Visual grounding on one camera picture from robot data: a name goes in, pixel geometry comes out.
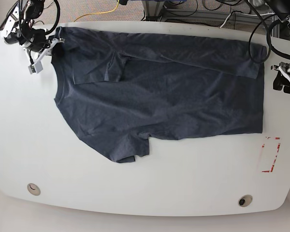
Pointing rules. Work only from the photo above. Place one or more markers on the dark blue t-shirt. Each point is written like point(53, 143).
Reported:
point(117, 90)

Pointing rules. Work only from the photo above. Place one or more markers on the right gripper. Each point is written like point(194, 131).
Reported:
point(38, 46)

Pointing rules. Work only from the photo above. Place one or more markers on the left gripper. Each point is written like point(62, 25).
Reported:
point(282, 79)

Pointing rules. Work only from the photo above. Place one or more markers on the red tape rectangle marking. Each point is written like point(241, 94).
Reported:
point(269, 152)

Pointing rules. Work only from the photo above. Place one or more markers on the right table grommet hole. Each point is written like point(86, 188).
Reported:
point(245, 201)

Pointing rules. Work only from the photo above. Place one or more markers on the left table grommet hole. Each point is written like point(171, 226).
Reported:
point(33, 189)

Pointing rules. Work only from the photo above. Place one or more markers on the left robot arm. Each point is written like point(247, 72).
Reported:
point(282, 10)

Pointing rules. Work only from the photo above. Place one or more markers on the table grommet hole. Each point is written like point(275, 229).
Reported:
point(245, 201)
point(33, 189)

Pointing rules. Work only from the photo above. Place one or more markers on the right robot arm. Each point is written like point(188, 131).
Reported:
point(18, 28)

